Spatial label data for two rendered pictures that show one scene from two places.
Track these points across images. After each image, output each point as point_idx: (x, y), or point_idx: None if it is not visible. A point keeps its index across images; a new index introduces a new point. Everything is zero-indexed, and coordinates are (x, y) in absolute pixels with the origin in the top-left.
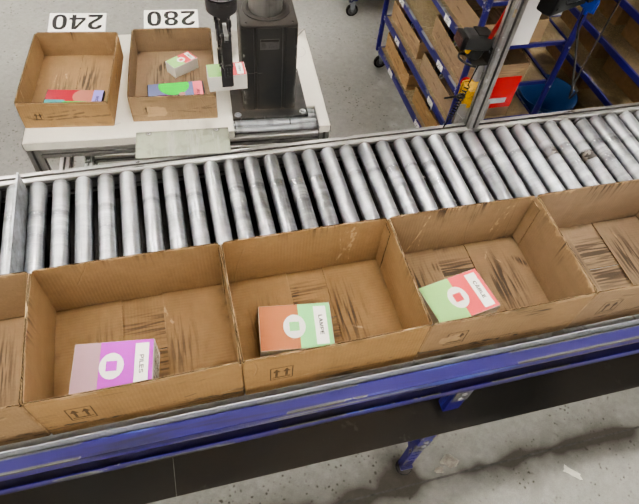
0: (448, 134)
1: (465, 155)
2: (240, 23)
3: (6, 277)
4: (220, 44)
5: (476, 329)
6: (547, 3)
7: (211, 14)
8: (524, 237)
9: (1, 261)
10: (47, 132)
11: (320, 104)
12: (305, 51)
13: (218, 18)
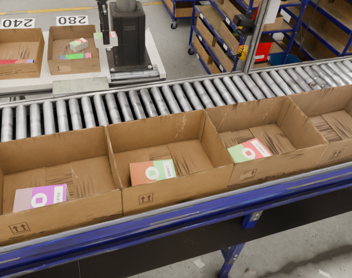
0: (233, 76)
1: (244, 86)
2: (112, 15)
3: None
4: (101, 18)
5: (261, 168)
6: None
7: (96, 0)
8: (283, 121)
9: None
10: None
11: (160, 63)
12: (149, 37)
13: (100, 2)
